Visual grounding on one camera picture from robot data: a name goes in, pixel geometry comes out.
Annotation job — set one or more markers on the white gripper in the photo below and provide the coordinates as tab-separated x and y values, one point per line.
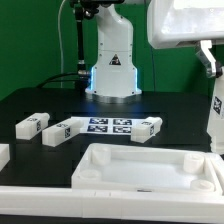
182	23

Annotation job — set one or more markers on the white desk tabletop tray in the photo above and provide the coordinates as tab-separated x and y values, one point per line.
131	168

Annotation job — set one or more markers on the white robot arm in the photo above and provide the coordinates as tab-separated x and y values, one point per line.
113	78

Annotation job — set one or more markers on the white sheet with markers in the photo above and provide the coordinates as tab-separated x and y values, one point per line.
108	126

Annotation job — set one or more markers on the white left side block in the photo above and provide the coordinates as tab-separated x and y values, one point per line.
4	155

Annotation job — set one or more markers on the black camera stand pole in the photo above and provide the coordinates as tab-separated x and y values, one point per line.
80	43

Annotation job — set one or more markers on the white front rail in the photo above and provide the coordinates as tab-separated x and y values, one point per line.
144	206

